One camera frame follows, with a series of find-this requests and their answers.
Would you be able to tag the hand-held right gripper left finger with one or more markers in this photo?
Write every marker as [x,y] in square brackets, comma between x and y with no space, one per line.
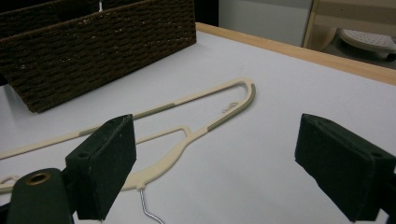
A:
[102,165]

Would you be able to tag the round perforated base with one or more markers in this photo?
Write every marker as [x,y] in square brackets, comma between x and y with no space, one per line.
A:
[367,40]

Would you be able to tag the beige clothes hanger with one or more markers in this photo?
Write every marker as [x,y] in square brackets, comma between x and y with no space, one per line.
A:
[169,157]

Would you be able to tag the beige chair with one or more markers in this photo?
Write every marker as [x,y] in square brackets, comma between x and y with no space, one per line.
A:
[355,12]

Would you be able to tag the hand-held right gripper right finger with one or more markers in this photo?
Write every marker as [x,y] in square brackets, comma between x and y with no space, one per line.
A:
[342,168]

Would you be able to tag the brown woven basket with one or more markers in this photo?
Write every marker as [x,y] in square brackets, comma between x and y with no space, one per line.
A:
[93,53]

